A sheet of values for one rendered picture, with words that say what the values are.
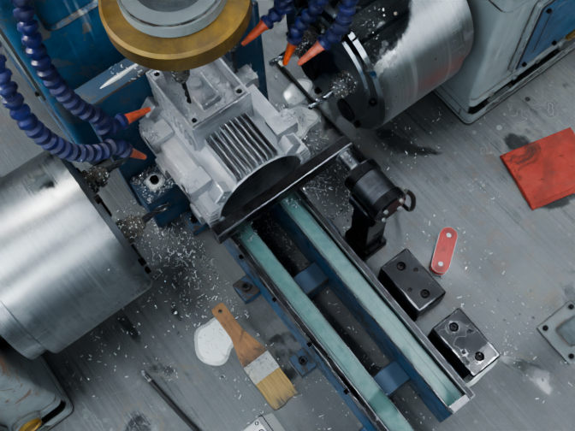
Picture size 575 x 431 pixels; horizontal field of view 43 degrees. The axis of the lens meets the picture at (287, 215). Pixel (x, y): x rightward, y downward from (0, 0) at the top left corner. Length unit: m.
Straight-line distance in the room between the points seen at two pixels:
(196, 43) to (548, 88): 0.84
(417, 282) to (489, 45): 0.40
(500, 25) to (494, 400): 0.60
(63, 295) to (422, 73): 0.61
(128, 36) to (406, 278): 0.61
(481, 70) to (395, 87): 0.23
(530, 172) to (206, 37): 0.74
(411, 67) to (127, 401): 0.70
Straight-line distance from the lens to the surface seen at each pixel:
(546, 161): 1.41
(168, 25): 0.84
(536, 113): 1.47
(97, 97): 1.07
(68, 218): 0.97
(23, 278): 0.98
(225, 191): 1.02
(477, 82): 1.31
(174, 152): 1.09
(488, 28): 1.21
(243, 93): 1.03
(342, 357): 1.12
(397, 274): 1.22
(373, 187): 1.07
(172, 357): 1.26
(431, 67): 1.14
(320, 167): 1.10
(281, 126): 1.08
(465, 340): 1.21
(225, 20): 0.86
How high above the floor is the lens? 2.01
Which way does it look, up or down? 67 degrees down
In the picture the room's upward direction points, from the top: 5 degrees counter-clockwise
